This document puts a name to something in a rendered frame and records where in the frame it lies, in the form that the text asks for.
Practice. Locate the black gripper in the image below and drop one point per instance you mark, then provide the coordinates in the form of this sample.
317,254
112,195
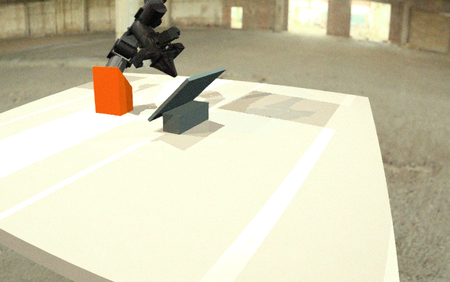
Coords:
161,58

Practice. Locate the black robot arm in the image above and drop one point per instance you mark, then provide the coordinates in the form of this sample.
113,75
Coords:
147,18

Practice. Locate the grey-green switch panel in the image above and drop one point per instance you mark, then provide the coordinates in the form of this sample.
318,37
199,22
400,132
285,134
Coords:
180,111

